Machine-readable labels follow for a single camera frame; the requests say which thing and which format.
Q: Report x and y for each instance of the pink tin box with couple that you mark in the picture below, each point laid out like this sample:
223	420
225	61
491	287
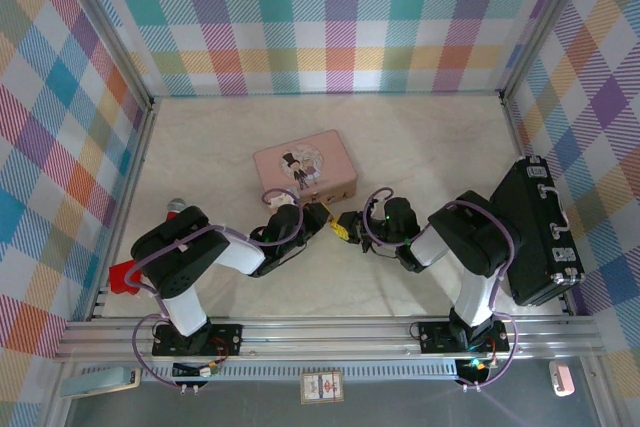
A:
305	162

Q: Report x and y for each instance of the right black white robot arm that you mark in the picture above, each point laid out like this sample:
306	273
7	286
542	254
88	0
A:
475	242

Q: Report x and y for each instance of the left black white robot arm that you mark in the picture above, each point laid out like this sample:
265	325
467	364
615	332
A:
180	252

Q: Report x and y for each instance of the red toy microphone silver head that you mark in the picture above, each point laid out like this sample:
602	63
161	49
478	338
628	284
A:
176	206

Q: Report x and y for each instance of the black hard carrying case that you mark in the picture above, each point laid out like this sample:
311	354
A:
540	227

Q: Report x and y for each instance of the playing card box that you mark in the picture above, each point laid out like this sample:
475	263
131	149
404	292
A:
322	387

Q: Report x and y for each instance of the right small controller board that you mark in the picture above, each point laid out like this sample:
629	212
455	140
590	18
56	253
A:
475	369

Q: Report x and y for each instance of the small controller board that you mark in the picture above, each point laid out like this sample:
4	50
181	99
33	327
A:
192	371
475	369

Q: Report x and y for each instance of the left small controller board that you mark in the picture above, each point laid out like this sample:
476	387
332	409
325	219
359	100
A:
192	371

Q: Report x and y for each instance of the pink white small device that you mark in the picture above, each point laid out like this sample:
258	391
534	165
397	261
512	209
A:
562	379

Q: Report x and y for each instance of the teal foot pedal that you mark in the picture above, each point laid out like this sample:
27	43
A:
95	382

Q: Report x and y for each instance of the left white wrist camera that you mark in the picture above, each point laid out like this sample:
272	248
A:
280	201

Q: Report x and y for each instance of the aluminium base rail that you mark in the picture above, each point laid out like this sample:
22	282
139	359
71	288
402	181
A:
325	337

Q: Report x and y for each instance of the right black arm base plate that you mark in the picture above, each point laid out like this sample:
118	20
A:
435	337

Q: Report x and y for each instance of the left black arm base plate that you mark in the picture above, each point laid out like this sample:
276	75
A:
225	339

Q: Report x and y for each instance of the left aluminium side rail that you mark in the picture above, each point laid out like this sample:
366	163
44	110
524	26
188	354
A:
132	187

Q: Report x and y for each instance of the right aluminium frame post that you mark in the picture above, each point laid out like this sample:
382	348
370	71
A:
547	22

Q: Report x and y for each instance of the aluminium frame post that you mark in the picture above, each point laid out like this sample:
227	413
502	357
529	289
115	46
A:
547	22
107	29

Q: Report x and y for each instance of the left aluminium frame post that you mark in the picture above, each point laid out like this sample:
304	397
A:
107	29

